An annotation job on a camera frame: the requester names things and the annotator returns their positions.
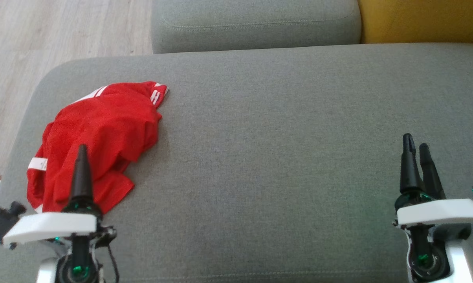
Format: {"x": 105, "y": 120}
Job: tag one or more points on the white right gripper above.
{"x": 440, "y": 211}

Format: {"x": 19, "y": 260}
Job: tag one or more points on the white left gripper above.
{"x": 52, "y": 227}

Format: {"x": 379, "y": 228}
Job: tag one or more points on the red basketball jersey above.
{"x": 110, "y": 188}

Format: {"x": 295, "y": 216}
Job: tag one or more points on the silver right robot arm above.
{"x": 462, "y": 259}

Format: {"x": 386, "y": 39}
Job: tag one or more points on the red shorts with white stripe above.
{"x": 110, "y": 118}

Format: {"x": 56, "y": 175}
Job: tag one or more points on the grey fabric sofa seat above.
{"x": 268, "y": 157}

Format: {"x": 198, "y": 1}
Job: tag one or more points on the yellow cushion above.
{"x": 421, "y": 19}

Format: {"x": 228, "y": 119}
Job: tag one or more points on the grey sofa back cushion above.
{"x": 256, "y": 23}

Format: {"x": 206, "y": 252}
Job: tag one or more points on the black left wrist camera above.
{"x": 0, "y": 220}

